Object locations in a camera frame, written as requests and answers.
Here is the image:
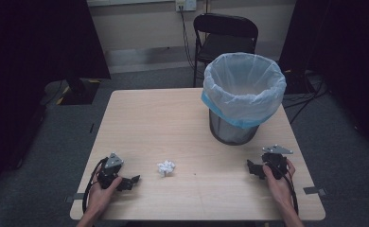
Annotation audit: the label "grey tape strip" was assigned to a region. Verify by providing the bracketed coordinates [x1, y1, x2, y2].
[303, 185, 327, 196]
[64, 192, 86, 203]

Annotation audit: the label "black mesh trash bin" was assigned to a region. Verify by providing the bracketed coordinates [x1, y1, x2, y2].
[208, 108, 260, 147]

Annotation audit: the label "black folding chair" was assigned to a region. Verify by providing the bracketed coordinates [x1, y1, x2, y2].
[192, 12, 259, 88]

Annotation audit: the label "person's right hand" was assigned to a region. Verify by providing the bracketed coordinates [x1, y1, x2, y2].
[262, 159, 297, 211]

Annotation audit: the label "translucent blue bin liner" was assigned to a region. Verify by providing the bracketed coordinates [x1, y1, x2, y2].
[201, 51, 288, 130]

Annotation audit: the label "person's left hand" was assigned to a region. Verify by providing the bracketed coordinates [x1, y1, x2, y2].
[87, 176, 124, 218]

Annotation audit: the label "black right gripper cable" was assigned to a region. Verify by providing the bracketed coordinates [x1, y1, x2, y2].
[266, 161, 300, 216]

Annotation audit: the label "black wall cable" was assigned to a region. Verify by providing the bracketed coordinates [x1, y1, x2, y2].
[179, 5, 196, 70]

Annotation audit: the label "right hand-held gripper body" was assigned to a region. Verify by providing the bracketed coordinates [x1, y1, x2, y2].
[260, 144, 294, 181]

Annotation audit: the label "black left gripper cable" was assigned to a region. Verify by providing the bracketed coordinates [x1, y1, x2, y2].
[81, 156, 109, 216]

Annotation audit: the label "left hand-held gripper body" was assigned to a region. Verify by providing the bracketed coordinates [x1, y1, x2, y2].
[97, 152, 126, 190]

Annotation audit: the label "white wall outlet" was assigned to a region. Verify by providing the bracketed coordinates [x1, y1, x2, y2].
[175, 0, 198, 13]

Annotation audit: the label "black floor cables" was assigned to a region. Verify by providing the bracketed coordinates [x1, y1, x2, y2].
[281, 69, 330, 126]

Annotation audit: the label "white paper ball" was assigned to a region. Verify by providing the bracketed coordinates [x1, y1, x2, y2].
[156, 159, 177, 178]

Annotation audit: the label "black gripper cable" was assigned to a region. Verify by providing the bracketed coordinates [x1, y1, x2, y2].
[266, 161, 300, 216]
[81, 156, 109, 216]

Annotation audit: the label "black stand base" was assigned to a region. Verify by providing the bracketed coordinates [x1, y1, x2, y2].
[59, 78, 101, 106]

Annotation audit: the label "black curtain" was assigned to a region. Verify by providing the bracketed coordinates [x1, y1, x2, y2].
[0, 0, 112, 200]
[277, 0, 369, 154]

